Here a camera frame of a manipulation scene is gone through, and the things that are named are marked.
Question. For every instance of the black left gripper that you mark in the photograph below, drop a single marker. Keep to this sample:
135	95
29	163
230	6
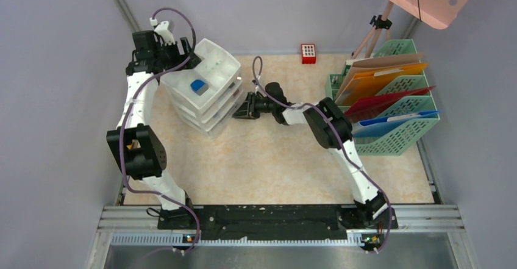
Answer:
186	46

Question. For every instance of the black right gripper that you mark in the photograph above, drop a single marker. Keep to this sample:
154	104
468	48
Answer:
247	109

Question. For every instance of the white plastic drawer organizer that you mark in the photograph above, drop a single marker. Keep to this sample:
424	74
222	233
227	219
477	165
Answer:
206	96

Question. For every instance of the orange folder binder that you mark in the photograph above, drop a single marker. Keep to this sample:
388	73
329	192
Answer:
361	83

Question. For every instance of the red plastic folder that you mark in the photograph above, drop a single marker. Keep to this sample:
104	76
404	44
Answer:
370	107

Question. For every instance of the green plastic file rack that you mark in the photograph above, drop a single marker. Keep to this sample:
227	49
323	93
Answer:
401	138

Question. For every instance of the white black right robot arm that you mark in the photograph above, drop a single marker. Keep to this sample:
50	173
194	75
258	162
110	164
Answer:
333	132

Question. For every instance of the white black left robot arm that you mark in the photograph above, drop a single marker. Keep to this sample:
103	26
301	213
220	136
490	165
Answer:
136	148

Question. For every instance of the blue grey eraser block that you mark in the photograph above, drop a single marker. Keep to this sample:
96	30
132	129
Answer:
199	87

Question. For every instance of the red grid pen holder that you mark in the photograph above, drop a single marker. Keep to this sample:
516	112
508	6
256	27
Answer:
308	54

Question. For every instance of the yellow green clip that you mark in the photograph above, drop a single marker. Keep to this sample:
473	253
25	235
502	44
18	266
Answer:
132	145

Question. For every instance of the blue file folder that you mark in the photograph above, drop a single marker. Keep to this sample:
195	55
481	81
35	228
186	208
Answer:
378	127

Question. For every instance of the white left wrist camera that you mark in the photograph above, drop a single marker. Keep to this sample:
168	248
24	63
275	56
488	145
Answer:
164	29

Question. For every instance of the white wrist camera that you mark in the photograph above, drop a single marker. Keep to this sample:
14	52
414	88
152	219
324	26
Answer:
164	29
256	83

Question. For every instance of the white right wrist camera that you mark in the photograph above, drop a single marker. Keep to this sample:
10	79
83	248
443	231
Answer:
256	83

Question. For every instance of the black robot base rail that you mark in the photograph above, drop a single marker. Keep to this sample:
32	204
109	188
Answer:
268	217

